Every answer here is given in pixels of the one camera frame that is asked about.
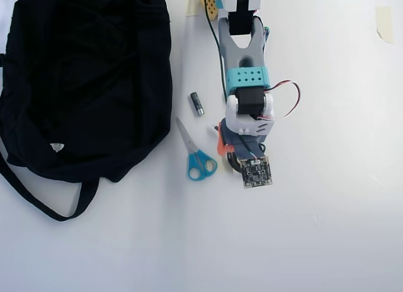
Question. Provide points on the blue-grey gripper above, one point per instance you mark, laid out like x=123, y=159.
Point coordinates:
x=224, y=146

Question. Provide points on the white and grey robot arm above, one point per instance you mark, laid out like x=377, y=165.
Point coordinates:
x=226, y=46

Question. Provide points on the black fabric bag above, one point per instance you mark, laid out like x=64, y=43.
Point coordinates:
x=78, y=84

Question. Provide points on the long beige tape strip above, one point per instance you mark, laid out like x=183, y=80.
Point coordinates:
x=224, y=167

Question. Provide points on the black cylindrical battery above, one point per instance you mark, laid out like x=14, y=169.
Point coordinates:
x=196, y=103

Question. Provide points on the yellow perforated block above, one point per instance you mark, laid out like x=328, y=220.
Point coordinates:
x=209, y=7

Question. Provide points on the short beige tape strip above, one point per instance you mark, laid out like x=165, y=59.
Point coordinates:
x=191, y=4

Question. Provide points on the torn beige tape strip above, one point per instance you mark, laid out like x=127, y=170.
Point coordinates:
x=385, y=24

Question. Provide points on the camera circuit board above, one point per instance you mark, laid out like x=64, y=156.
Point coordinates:
x=256, y=174

